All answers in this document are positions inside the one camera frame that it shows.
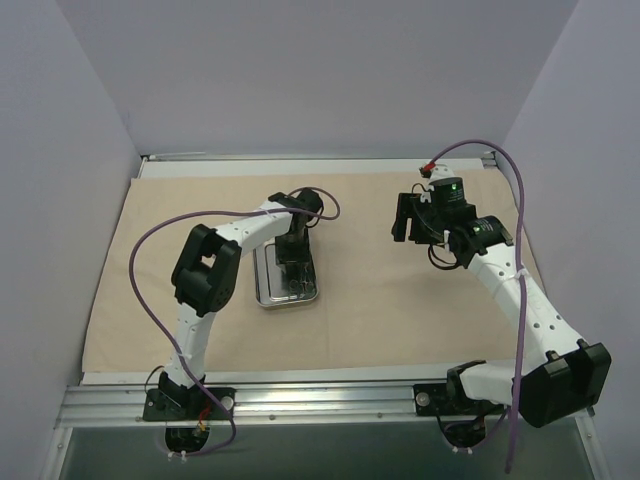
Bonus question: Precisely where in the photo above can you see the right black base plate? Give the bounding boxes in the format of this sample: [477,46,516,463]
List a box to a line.
[413,383,505,417]

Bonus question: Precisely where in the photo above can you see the aluminium front rail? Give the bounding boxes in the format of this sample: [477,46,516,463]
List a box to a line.
[59,375,596,426]

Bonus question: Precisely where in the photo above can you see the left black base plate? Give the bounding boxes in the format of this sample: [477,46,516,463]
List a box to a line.
[142,387,228,422]

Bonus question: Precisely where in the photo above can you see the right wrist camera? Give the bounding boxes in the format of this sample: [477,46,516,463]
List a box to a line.
[422,168,470,211]

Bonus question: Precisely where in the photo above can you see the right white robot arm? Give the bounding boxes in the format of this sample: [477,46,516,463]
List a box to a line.
[391,193,612,428]

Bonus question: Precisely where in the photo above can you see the back aluminium rail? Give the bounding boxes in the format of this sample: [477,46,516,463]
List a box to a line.
[140,151,496,164]

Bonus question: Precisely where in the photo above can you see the steel forceps clamp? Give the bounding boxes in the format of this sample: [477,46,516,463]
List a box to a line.
[288,279,304,297]

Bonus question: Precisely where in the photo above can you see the steel surgical scissors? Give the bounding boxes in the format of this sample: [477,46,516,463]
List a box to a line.
[300,269,317,297]

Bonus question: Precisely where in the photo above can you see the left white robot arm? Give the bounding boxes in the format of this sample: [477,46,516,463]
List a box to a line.
[159,187,324,419]

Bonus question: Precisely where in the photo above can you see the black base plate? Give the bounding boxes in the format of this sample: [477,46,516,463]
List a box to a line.
[142,387,228,422]
[413,383,505,417]

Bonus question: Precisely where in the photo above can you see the steel instrument tray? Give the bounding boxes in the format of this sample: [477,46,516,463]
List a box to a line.
[253,241,319,309]

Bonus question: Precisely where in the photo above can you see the beige cloth surgical kit roll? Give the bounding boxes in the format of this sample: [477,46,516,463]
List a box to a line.
[82,173,516,373]

